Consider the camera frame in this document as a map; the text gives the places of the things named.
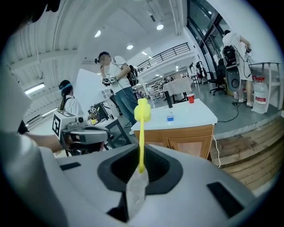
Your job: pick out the wooden plank platform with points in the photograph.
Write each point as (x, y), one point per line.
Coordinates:
(250, 150)

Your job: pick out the black railing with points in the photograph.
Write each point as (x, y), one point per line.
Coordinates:
(164, 55)

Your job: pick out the yellow brush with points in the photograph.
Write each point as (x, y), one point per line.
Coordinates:
(143, 113)

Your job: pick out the checkered tablecloth table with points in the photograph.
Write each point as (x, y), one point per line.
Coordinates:
(177, 85)

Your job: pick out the clear water jug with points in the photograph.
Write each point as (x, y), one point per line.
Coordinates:
(260, 97)

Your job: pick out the blue cup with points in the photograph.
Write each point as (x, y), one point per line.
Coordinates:
(170, 118)

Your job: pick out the black office chair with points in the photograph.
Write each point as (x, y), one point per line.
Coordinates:
(219, 75)

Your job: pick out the red plastic cup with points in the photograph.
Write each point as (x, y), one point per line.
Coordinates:
(190, 98)

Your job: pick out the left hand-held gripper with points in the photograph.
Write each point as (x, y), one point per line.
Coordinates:
(57, 124)

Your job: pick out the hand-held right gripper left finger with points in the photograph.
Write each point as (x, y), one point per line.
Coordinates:
(88, 195)

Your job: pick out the round ceiling light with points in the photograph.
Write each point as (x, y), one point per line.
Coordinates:
(130, 47)
(97, 33)
(160, 27)

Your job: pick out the person's left forearm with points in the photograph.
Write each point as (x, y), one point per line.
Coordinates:
(44, 142)

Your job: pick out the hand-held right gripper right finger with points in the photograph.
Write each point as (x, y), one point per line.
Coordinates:
(195, 199)

